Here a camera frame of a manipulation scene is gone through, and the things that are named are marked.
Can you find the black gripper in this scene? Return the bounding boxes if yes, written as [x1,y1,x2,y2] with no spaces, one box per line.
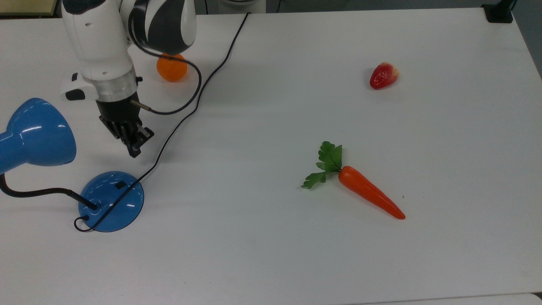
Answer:
[97,97,155,158]

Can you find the black camera stand clamp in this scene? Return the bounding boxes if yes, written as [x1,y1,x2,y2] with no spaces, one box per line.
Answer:
[482,0,518,24]

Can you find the blue desk lamp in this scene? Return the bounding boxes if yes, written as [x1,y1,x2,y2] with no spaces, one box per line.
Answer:
[0,97,145,233]

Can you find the red strawberry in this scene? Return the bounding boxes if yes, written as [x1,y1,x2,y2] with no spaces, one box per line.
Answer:
[369,62,400,90]

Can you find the orange toy carrot green leaves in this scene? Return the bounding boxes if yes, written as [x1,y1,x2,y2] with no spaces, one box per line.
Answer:
[301,141,406,220]

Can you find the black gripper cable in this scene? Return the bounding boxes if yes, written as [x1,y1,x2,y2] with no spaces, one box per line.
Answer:
[128,13,202,116]

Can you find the black lamp power cable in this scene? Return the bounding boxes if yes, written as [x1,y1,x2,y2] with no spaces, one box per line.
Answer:
[74,12,252,233]

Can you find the orange mandarin fruit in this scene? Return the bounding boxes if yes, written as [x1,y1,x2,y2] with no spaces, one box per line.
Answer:
[156,53,188,83]

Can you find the yellow board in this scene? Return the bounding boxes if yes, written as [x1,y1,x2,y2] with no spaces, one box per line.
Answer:
[0,0,58,17]

